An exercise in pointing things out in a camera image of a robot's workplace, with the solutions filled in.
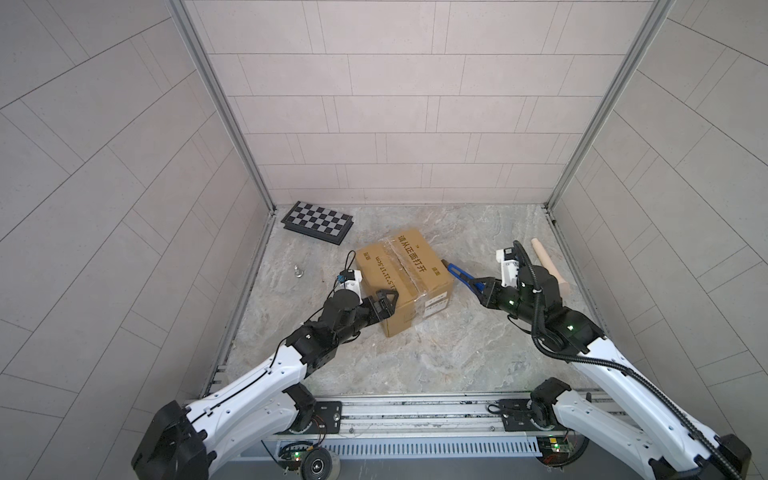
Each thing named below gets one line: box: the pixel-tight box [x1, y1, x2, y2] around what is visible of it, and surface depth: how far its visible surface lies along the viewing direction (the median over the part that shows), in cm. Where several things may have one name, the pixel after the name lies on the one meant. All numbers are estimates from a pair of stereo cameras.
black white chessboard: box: [281, 200, 354, 245], surface depth 110 cm
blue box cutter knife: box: [441, 259, 485, 294], surface depth 77 cm
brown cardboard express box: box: [355, 229, 455, 337], surface depth 80 cm
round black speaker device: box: [300, 447, 341, 480], surface depth 59 cm
